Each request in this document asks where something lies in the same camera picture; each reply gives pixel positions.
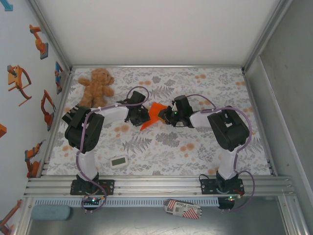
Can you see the teal wall sticker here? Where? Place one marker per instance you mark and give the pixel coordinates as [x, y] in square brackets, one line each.
[7, 5]

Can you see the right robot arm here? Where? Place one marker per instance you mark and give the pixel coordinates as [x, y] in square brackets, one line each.
[230, 132]

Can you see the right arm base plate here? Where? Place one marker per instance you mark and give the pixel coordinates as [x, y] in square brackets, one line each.
[207, 187]

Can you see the blue-grey sponge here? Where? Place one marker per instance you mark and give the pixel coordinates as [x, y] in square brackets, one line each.
[50, 212]

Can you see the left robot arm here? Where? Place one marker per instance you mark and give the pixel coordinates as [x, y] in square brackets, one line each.
[83, 132]

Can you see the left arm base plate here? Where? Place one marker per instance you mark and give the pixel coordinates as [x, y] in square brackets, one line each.
[107, 187]

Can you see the aluminium profile frame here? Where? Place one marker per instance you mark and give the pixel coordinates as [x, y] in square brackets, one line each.
[156, 188]

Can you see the orange block sticker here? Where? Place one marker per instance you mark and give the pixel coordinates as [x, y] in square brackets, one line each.
[2, 131]

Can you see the floral table mat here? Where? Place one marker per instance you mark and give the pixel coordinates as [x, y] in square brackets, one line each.
[156, 151]

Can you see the orange cloth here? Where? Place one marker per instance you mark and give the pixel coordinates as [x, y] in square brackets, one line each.
[155, 110]

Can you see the brown teddy bear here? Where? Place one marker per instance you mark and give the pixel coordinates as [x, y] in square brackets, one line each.
[96, 90]

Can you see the red striped printed packet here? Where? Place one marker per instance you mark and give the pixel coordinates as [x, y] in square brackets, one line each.
[182, 209]

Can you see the orange claw machine sticker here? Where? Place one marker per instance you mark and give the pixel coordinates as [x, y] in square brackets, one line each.
[15, 78]

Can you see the white digital timer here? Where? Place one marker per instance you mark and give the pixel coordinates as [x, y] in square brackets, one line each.
[118, 161]

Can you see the blue orange wall sticker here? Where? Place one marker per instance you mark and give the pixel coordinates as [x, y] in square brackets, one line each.
[58, 76]

